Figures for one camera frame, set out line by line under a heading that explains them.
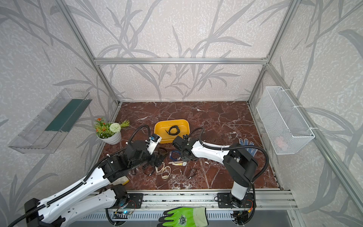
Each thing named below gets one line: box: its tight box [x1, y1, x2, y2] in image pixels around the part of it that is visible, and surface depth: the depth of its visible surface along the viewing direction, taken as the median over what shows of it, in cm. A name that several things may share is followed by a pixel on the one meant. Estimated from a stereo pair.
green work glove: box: [156, 207, 209, 227], surface depth 69 cm
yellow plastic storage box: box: [154, 119, 191, 144], surface depth 103 cm
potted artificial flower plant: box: [95, 116, 130, 145], surface depth 88 cm
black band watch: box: [142, 164, 156, 177], surface depth 86 cm
